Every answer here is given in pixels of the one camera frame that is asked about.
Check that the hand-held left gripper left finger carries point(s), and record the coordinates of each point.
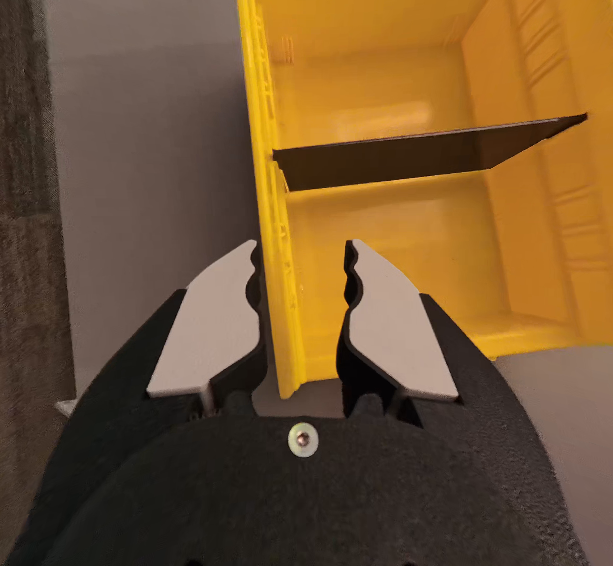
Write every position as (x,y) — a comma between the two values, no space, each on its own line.
(206,336)

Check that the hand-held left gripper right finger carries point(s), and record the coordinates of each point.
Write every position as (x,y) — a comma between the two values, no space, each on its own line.
(397,336)

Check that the yellow plastic bin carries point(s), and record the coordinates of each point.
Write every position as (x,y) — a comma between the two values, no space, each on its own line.
(383,259)

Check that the dark bin divider panel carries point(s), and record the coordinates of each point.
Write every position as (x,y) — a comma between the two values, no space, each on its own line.
(421,152)

